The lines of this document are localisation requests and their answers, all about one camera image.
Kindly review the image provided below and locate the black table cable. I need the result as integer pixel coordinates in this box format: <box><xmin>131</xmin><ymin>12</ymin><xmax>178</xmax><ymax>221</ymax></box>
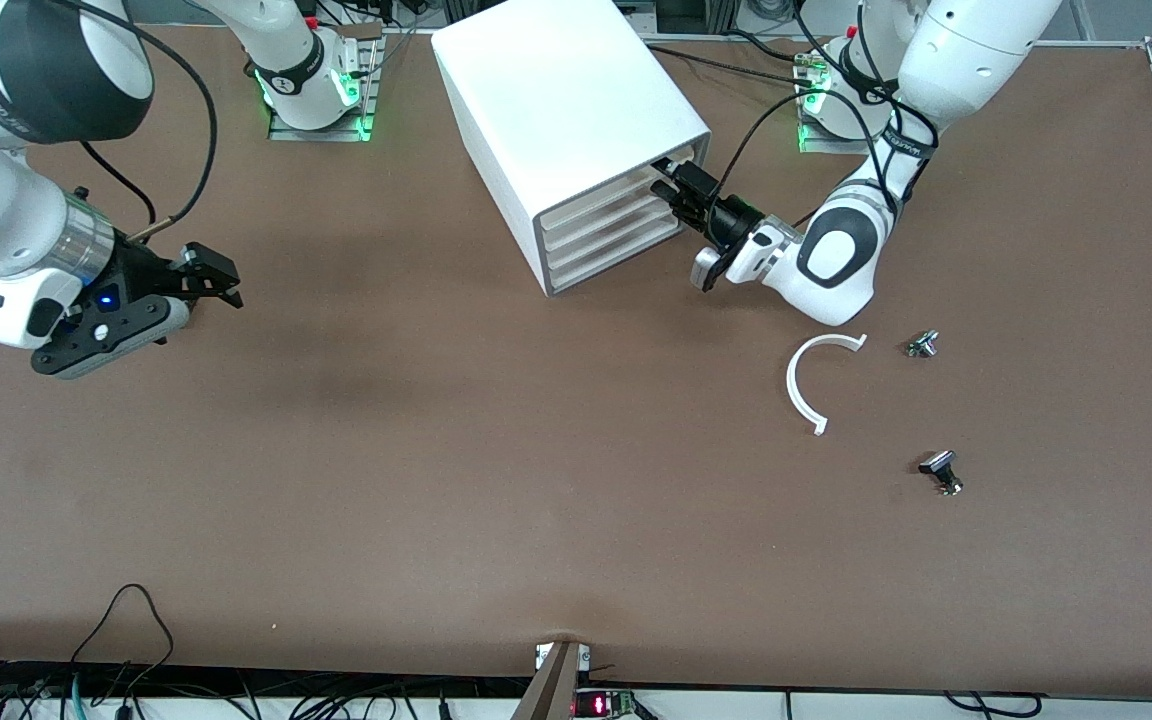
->
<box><xmin>644</xmin><ymin>44</ymin><xmax>812</xmax><ymax>89</ymax></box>
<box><xmin>724</xmin><ymin>28</ymin><xmax>809</xmax><ymax>65</ymax></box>

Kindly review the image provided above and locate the black floor cable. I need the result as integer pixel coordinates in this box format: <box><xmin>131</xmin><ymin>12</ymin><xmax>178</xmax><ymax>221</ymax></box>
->
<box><xmin>941</xmin><ymin>690</ymin><xmax>1044</xmax><ymax>719</ymax></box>

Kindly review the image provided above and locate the black metal switch component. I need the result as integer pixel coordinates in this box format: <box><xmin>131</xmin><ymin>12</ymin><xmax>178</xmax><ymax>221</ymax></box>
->
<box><xmin>918</xmin><ymin>450</ymin><xmax>965</xmax><ymax>497</ymax></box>

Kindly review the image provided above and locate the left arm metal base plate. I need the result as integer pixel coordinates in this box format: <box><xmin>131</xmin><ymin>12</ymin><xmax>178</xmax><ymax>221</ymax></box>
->
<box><xmin>798</xmin><ymin>50</ymin><xmax>904</xmax><ymax>157</ymax></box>

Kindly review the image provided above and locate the red digit display device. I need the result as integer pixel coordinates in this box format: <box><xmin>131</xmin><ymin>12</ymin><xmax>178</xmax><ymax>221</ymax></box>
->
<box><xmin>576</xmin><ymin>688</ymin><xmax>639</xmax><ymax>720</ymax></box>

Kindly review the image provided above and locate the white plastic open ring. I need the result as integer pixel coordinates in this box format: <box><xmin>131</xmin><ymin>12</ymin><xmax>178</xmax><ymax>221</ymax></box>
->
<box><xmin>786</xmin><ymin>333</ymin><xmax>869</xmax><ymax>437</ymax></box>

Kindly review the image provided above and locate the brown mounting beam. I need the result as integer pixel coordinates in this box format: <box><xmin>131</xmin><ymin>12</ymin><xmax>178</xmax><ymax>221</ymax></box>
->
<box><xmin>511</xmin><ymin>640</ymin><xmax>592</xmax><ymax>720</ymax></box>

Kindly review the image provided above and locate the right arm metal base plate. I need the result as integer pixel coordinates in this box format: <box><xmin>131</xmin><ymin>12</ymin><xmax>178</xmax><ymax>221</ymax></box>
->
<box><xmin>268</xmin><ymin>22</ymin><xmax>384</xmax><ymax>143</ymax></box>

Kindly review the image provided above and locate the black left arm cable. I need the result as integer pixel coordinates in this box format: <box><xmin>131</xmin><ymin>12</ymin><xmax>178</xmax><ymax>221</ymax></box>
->
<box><xmin>711</xmin><ymin>0</ymin><xmax>942</xmax><ymax>216</ymax></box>

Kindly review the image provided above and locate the black looped cable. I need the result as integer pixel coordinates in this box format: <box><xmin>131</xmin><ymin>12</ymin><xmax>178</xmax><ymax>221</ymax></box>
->
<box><xmin>69</xmin><ymin>585</ymin><xmax>175</xmax><ymax>691</ymax></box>

